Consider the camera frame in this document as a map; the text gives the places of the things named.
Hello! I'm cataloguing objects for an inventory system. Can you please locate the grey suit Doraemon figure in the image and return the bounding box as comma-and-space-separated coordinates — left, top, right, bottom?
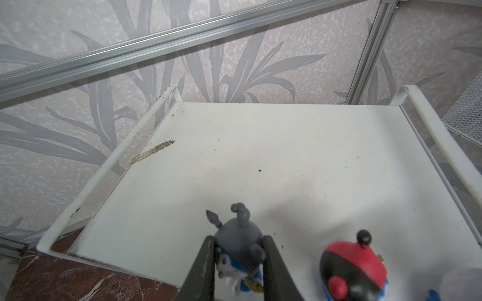
206, 203, 266, 296

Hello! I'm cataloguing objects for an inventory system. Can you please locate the blue white small figure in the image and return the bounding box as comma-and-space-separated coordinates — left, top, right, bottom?
426, 268, 481, 301

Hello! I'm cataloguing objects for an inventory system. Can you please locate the red ladybug Doraemon figure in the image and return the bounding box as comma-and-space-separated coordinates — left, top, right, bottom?
320, 230, 389, 300

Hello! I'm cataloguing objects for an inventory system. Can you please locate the white two-tier shelf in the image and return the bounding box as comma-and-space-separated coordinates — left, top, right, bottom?
59, 85, 481, 300

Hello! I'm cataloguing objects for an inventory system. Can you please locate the white wire mesh basket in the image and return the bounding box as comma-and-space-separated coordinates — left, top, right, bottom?
443, 72, 481, 147

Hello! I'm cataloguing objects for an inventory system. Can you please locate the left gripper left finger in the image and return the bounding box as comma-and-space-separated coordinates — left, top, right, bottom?
174, 236, 216, 301

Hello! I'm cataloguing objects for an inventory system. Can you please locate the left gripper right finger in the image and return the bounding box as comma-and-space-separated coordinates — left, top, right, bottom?
263, 235, 303, 301

